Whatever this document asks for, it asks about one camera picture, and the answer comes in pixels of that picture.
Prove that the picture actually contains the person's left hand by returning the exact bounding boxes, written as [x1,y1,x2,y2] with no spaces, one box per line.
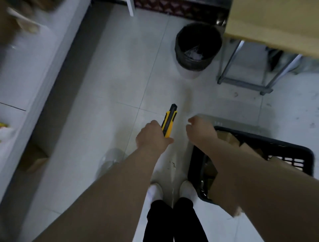
[136,120,174,154]

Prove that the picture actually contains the person's right hand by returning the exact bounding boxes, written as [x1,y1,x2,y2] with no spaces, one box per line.
[185,116,219,150]

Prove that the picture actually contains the yellow black utility knife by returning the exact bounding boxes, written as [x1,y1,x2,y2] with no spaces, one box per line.
[161,103,178,138]

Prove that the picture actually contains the pile of brown cardboard boxes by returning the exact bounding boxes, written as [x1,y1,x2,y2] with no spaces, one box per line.
[203,131,303,217]

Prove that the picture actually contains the black plastic crate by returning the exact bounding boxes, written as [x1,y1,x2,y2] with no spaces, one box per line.
[187,126,315,205]

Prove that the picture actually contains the person's right forearm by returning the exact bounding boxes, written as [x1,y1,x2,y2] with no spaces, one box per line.
[199,136,319,242]

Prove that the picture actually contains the person's left forearm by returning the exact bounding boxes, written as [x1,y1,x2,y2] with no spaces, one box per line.
[32,147,162,242]

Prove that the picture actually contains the white left shoe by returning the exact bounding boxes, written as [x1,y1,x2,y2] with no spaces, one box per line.
[147,183,164,202]

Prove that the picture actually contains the white shoe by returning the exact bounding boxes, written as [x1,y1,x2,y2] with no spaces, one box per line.
[179,181,196,200]
[147,183,164,202]

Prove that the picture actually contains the white right shoe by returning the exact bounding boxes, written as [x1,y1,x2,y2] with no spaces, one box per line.
[179,181,196,200]

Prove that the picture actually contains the black trash bin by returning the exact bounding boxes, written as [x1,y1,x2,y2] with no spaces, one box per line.
[174,22,223,71]

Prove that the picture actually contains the black trousers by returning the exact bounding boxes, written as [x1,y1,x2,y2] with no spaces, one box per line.
[143,197,209,242]

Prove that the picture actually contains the wooden folding table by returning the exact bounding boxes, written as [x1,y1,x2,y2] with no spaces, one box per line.
[217,0,319,96]

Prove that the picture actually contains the white metal shelf rack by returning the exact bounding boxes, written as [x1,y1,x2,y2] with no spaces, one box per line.
[0,0,91,200]

